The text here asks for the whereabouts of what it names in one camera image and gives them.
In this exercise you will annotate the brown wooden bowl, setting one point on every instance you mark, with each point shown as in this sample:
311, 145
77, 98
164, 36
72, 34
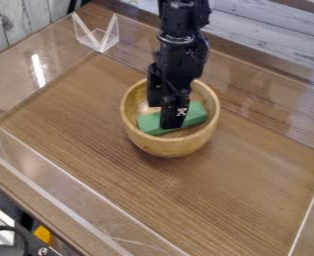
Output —
183, 141

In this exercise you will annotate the green rectangular block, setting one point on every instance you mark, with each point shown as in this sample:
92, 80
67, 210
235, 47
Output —
148, 122

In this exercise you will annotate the clear acrylic corner bracket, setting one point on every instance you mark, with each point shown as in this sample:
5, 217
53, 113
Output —
100, 40

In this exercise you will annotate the clear acrylic tray wall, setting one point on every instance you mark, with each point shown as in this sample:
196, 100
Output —
93, 226

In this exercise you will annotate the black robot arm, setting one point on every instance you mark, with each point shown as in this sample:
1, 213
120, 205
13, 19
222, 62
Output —
182, 18

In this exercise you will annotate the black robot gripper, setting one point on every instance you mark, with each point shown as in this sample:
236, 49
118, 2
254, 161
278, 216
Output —
179, 61

